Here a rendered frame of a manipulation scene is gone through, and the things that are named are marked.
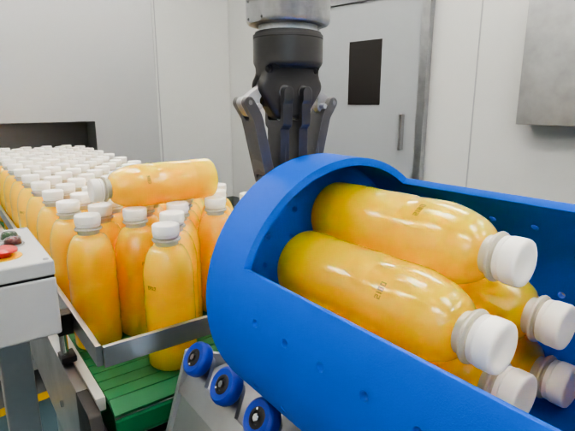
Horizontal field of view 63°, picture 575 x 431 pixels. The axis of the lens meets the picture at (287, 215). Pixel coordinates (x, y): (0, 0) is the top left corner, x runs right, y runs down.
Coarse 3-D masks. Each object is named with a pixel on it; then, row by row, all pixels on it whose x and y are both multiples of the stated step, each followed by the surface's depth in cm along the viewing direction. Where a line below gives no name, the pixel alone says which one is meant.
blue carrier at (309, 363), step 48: (288, 192) 43; (432, 192) 51; (480, 192) 46; (240, 240) 44; (288, 240) 51; (240, 288) 42; (240, 336) 42; (288, 336) 36; (336, 336) 32; (288, 384) 37; (336, 384) 32; (384, 384) 29; (432, 384) 26
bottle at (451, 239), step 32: (320, 192) 50; (352, 192) 48; (384, 192) 45; (320, 224) 49; (352, 224) 46; (384, 224) 42; (416, 224) 40; (448, 224) 38; (480, 224) 38; (416, 256) 40; (448, 256) 38; (480, 256) 37
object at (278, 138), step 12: (288, 96) 49; (288, 108) 50; (276, 120) 52; (288, 120) 50; (276, 132) 51; (288, 132) 51; (276, 144) 51; (288, 144) 51; (276, 156) 51; (288, 156) 52
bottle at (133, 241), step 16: (128, 224) 76; (144, 224) 78; (128, 240) 76; (144, 240) 77; (128, 256) 76; (144, 256) 77; (128, 272) 77; (128, 288) 77; (128, 304) 78; (144, 304) 78; (128, 320) 79; (144, 320) 79
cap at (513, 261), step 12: (504, 240) 36; (516, 240) 36; (528, 240) 36; (504, 252) 35; (516, 252) 35; (528, 252) 36; (492, 264) 36; (504, 264) 35; (516, 264) 35; (528, 264) 36; (504, 276) 36; (516, 276) 35; (528, 276) 37
